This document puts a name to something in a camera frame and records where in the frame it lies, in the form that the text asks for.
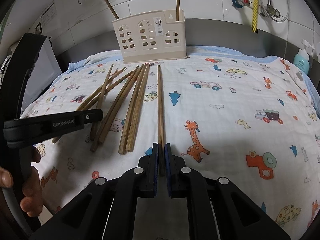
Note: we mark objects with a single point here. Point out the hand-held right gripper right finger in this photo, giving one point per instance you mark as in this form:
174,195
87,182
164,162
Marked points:
167,155

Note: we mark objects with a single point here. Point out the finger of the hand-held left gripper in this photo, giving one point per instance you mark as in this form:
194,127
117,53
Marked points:
92,116

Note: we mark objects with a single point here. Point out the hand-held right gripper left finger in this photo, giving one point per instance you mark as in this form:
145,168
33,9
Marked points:
155,155

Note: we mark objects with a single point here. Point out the beige plastic chopstick holder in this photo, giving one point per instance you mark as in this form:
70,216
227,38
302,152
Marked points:
150,52

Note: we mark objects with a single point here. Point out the person's left hand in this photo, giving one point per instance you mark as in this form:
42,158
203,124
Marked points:
32,192

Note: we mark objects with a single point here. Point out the white microwave oven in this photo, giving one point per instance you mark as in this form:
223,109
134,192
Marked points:
45,75

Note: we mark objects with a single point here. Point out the cartoon printed blanket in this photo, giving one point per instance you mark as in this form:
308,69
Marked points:
225,130

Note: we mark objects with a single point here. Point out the teal pump bottle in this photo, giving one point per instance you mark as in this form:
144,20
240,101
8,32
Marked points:
301,61

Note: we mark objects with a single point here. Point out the metal angle valve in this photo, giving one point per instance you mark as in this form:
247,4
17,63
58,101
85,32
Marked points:
273,12

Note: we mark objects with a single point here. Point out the wall socket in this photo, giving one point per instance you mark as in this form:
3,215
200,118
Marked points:
38,28

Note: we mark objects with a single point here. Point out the white paper wall label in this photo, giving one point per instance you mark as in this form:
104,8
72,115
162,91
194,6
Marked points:
47,15

